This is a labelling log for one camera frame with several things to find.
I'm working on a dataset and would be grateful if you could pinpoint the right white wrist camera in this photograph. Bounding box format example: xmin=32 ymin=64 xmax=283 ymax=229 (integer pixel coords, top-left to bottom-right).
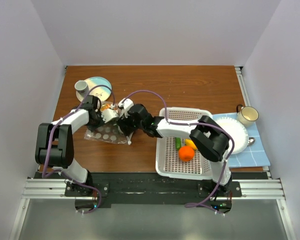
xmin=118 ymin=98 xmax=134 ymax=118

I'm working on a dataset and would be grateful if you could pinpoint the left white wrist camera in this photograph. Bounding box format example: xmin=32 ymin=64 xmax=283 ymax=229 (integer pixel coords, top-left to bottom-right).
xmin=101 ymin=108 xmax=119 ymax=123

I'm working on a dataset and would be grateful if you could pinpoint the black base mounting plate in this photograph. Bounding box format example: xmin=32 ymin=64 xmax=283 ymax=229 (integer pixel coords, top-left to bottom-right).
xmin=64 ymin=172 xmax=269 ymax=216

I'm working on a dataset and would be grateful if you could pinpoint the yellow fake lemon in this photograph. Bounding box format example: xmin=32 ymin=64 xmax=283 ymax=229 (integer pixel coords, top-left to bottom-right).
xmin=184 ymin=139 xmax=198 ymax=150

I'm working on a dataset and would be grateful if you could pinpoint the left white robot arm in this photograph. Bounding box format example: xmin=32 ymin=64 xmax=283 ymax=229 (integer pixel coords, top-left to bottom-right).
xmin=35 ymin=95 xmax=102 ymax=196

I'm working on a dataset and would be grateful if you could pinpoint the orange fake carrot bunch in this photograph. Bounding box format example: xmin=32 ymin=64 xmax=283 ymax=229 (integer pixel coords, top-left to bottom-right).
xmin=100 ymin=103 xmax=112 ymax=112

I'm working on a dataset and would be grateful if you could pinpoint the cream and blue plate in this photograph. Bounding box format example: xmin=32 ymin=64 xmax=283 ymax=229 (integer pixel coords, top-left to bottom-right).
xmin=75 ymin=76 xmax=112 ymax=102

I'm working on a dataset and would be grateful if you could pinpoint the white paper plate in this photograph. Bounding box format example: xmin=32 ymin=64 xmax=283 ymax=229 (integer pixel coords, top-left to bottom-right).
xmin=214 ymin=117 xmax=249 ymax=155

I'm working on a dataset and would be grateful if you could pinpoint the green fake pepper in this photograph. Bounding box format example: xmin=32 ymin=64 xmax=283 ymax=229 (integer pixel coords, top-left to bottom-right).
xmin=174 ymin=137 xmax=182 ymax=151

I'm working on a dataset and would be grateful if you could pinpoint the blue checked cloth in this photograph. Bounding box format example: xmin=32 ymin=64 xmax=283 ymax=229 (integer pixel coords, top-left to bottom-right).
xmin=212 ymin=112 xmax=271 ymax=168

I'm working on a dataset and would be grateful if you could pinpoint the white perforated plastic basket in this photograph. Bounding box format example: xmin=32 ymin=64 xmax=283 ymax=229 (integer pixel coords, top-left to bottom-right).
xmin=155 ymin=107 xmax=213 ymax=181

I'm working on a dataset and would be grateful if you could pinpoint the cream enamel mug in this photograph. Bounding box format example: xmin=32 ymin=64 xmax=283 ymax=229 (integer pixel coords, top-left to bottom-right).
xmin=236 ymin=104 xmax=259 ymax=128

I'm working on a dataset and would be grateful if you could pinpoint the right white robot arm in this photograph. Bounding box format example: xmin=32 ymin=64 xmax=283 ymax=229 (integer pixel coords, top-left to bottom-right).
xmin=117 ymin=99 xmax=235 ymax=197

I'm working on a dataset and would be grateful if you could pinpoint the small grey cup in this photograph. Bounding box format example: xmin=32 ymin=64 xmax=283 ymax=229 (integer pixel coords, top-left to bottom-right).
xmin=74 ymin=80 xmax=89 ymax=97

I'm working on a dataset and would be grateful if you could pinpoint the metal spoon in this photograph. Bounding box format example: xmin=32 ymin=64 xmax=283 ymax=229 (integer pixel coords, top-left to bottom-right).
xmin=247 ymin=137 xmax=256 ymax=146

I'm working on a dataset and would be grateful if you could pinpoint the aluminium frame rail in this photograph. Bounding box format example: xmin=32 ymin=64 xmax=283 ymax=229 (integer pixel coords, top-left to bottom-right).
xmin=21 ymin=178 xmax=286 ymax=200

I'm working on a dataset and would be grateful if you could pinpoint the orange fake tomato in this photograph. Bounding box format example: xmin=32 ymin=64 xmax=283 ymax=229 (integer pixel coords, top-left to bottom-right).
xmin=178 ymin=146 xmax=195 ymax=162

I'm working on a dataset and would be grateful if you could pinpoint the clear zip top bag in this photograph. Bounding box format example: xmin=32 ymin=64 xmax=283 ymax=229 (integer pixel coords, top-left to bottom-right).
xmin=84 ymin=101 xmax=133 ymax=146

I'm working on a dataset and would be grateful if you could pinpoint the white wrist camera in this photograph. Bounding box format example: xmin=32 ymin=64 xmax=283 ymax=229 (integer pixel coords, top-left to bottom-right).
xmin=118 ymin=98 xmax=134 ymax=118
xmin=101 ymin=108 xmax=119 ymax=123

